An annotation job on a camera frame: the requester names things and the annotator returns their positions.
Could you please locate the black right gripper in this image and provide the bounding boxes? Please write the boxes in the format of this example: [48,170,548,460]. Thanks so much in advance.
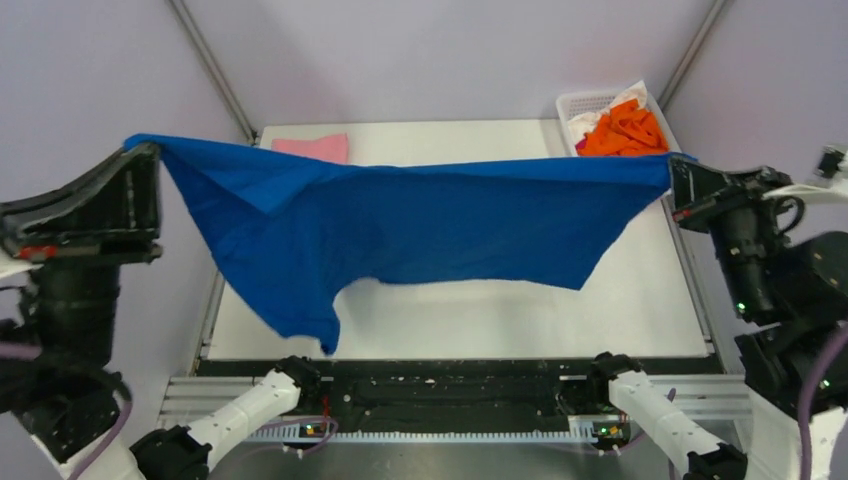
[667,152,797,315]

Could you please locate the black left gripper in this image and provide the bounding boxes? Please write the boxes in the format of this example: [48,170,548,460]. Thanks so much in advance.
[0,129,168,373]

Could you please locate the blue panda print t-shirt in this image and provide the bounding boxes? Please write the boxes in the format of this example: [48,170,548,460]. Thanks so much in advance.
[124,134,704,358]

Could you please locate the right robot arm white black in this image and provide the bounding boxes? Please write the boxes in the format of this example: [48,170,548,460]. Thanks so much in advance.
[586,146,847,479]

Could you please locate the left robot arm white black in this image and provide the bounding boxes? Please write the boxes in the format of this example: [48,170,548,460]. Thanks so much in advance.
[1,142,321,479]

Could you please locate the orange t-shirt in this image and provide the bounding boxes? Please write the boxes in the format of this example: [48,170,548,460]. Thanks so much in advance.
[578,100,671,157]

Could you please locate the white t-shirt in basket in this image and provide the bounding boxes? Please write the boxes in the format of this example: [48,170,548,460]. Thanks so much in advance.
[567,80,648,146]

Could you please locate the white plastic laundry basket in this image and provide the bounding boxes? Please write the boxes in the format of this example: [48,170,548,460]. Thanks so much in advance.
[555,81,681,157]

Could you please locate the folded pink t-shirt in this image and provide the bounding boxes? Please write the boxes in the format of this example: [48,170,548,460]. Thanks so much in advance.
[271,134,349,165]

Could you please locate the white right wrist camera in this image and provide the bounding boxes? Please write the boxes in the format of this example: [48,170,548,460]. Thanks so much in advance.
[763,144,847,204]

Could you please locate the right metal corner post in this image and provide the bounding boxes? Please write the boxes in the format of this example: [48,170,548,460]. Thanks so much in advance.
[657,0,734,109]

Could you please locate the metal corner post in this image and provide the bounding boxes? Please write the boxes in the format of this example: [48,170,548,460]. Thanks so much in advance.
[657,0,734,109]
[164,0,259,145]

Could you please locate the left metal corner post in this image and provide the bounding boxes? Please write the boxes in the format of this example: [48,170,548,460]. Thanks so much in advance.
[164,0,259,145]

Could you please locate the aluminium frame rail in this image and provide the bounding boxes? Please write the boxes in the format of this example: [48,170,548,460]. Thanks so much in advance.
[158,375,751,444]

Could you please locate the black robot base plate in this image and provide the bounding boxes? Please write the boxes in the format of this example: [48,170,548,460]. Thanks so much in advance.
[198,356,723,435]

